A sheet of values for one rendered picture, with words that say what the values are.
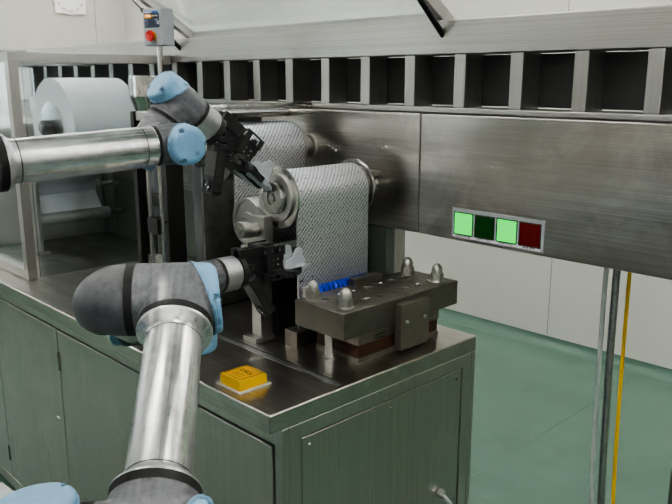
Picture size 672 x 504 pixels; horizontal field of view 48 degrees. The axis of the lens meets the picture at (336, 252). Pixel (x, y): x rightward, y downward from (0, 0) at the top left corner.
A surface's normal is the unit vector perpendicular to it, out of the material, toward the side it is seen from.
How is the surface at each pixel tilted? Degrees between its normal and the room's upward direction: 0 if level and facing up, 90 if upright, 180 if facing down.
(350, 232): 90
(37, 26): 90
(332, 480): 90
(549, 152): 90
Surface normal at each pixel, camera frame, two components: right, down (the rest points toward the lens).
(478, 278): -0.72, 0.15
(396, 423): 0.69, 0.17
